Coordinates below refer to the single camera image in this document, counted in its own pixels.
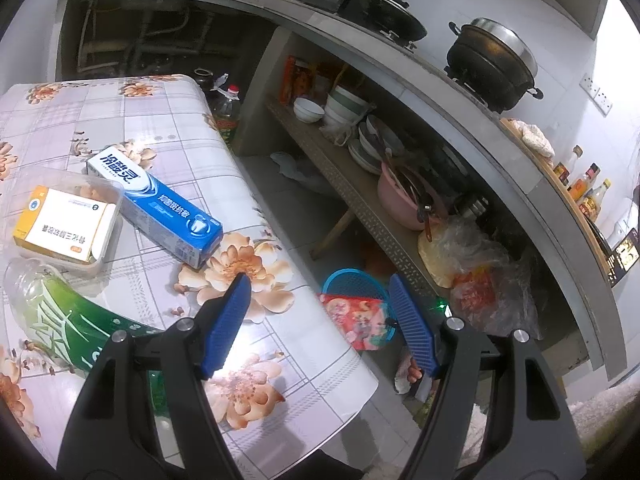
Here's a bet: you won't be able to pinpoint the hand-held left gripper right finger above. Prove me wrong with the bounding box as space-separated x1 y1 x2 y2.
387 272 588 480

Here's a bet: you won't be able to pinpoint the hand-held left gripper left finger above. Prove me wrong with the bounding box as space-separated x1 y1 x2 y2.
56 272 253 480

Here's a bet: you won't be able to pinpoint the red printed clear plastic bag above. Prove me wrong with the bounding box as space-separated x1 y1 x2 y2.
325 294 396 351

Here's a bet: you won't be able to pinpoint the blue plastic basket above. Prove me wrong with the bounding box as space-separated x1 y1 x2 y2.
320 268 401 351

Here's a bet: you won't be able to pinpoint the person's bare foot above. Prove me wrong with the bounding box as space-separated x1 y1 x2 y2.
400 352 426 393

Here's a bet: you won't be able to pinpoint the crumpled clear plastic bags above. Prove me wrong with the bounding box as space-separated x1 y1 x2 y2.
417 217 541 341

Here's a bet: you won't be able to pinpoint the pink plastic basin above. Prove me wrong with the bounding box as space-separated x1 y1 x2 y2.
376 160 451 231

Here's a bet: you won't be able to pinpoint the blue white toothpaste box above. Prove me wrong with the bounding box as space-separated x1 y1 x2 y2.
86 146 224 270

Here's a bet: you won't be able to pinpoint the clear green label plastic bottle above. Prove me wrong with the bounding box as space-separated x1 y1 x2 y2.
4 257 168 411

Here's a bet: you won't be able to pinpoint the white floor rag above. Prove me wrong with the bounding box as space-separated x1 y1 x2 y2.
270 150 331 193

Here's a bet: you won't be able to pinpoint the stack of plates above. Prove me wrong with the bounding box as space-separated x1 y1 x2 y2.
348 115 406 176

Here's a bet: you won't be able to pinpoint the white yellow medicine box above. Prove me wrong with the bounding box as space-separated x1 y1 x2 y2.
12 185 117 265

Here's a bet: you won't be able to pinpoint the clear plastic tray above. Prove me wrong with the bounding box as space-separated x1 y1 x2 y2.
2 166 126 277

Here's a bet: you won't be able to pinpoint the cooking oil bottle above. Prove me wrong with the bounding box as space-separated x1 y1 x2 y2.
207 84 244 148

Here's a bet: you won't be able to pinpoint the grey concrete counter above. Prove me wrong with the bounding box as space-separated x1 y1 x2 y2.
60 0 628 381

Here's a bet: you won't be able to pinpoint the floral plastic tablecloth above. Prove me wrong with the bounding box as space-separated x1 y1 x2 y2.
0 74 379 466

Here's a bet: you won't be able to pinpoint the orange label sauce bottle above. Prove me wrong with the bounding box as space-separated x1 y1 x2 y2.
567 162 601 206

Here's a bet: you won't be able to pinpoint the dark printed packet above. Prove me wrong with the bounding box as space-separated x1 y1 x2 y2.
605 230 640 286

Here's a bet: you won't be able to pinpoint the yellow cap sauce bottle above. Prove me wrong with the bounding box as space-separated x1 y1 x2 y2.
582 178 613 221

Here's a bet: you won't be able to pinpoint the white dish cloth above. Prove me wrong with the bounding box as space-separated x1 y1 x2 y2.
500 117 556 157

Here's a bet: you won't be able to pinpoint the small white bowl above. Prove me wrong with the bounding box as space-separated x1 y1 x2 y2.
293 96 325 124

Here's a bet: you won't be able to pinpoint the stack of green striped bowls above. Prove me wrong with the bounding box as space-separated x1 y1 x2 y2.
322 85 373 128

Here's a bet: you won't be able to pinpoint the dark ceramic jar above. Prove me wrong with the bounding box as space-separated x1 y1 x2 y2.
192 67 217 96

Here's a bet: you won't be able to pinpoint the black pot with metal lid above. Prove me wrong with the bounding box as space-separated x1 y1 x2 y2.
445 17 543 113

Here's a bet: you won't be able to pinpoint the grey drain pipe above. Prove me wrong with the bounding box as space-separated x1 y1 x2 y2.
75 0 211 68

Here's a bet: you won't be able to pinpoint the black wok with lid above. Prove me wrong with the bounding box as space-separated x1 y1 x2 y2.
350 0 428 43

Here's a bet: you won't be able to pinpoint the white wall socket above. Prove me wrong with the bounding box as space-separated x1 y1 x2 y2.
580 74 613 113

